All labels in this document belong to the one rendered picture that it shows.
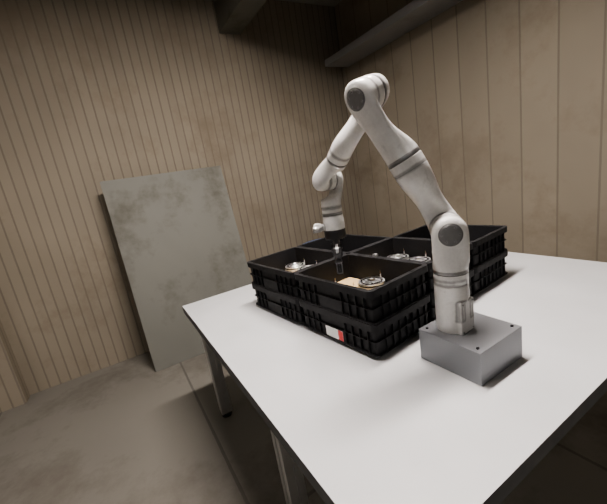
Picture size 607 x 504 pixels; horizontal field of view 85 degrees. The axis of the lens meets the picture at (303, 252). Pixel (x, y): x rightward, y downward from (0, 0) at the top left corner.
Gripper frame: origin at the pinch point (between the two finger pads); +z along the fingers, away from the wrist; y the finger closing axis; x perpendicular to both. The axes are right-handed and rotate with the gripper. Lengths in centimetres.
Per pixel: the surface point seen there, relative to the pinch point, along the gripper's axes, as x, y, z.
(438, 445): -16, -56, 25
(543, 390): -45, -42, 25
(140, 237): 152, 130, -6
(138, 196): 150, 139, -37
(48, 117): 196, 129, -103
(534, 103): -140, 133, -55
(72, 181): 194, 130, -56
